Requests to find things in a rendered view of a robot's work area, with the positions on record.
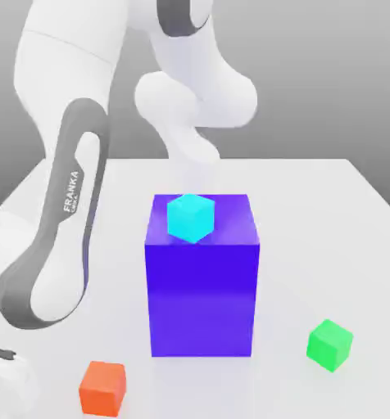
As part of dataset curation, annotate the small orange cube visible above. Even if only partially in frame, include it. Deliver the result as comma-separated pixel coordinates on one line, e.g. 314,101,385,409
78,360,128,418

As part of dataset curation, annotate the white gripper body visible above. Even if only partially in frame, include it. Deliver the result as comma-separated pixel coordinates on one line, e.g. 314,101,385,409
0,358,39,419

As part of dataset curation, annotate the small cyan cube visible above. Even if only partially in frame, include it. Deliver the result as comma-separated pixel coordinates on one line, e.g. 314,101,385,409
166,193,216,245

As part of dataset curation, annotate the small green cube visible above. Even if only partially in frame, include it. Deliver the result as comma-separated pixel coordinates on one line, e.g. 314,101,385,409
306,318,355,374

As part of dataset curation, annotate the large blue box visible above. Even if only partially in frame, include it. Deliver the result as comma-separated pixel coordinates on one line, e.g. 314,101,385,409
144,193,261,358

